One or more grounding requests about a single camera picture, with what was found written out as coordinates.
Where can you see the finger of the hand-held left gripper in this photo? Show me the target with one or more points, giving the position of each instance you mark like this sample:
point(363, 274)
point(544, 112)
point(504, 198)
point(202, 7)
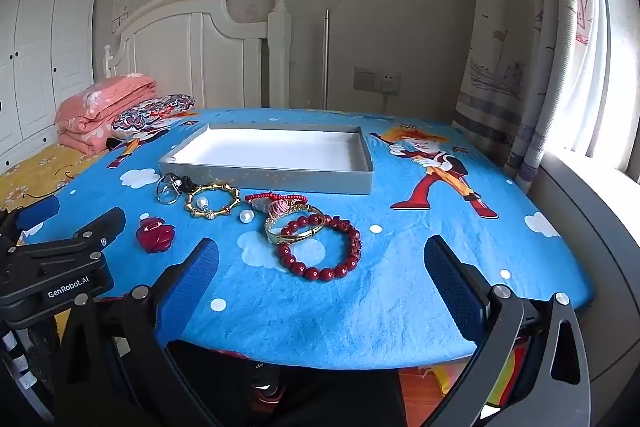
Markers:
point(107, 222)
point(37, 212)

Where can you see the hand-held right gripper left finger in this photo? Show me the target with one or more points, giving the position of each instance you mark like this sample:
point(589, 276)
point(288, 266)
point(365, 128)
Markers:
point(195, 277)

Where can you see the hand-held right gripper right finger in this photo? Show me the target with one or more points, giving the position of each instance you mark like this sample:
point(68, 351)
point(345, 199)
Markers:
point(450, 279)

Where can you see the red rose brooch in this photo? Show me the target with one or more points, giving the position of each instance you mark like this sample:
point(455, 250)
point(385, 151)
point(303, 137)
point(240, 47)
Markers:
point(156, 237)

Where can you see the gold bamboo bangle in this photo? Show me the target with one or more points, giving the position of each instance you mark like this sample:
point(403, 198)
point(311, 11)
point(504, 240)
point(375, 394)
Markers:
point(237, 197)

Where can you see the jade pendant with pink knot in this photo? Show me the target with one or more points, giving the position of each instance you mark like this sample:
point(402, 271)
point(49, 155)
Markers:
point(260, 205)

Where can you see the grey cardboard tray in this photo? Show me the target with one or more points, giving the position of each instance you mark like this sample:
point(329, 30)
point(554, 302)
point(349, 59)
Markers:
point(270, 149)

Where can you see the yellow floral bedsheet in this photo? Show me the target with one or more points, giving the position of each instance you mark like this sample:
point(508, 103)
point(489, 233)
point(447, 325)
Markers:
point(30, 177)

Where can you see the loose white pearl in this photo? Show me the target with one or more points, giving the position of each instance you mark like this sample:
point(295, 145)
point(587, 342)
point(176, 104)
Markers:
point(246, 216)

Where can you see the blue cartoon printed tablecloth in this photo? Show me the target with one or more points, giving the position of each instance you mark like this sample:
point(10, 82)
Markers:
point(350, 307)

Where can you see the folded pink floral quilt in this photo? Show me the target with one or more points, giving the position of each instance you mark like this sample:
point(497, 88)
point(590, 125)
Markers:
point(90, 112)

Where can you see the colourful plastic object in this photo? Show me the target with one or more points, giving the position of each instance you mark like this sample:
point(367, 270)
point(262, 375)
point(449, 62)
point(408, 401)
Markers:
point(507, 377)

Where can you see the patterned pillow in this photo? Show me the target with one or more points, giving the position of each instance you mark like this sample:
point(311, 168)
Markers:
point(150, 109)

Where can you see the white wardrobe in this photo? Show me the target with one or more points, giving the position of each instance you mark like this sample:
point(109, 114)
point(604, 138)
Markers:
point(40, 57)

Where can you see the white wooden headboard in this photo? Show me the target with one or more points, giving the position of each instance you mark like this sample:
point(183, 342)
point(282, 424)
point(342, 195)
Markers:
point(200, 57)

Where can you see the ship printed curtain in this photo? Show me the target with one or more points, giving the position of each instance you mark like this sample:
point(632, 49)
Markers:
point(500, 57)

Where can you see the metal pole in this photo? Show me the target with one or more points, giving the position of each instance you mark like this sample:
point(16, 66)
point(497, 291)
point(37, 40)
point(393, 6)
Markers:
point(326, 57)

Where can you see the white sheer curtain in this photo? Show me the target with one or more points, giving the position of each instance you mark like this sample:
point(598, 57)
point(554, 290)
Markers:
point(615, 82)

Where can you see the grey wall socket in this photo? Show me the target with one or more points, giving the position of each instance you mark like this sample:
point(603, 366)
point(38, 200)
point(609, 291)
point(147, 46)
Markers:
point(389, 77)

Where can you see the white wall notice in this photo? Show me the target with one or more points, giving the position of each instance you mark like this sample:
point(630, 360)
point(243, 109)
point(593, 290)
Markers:
point(121, 9)

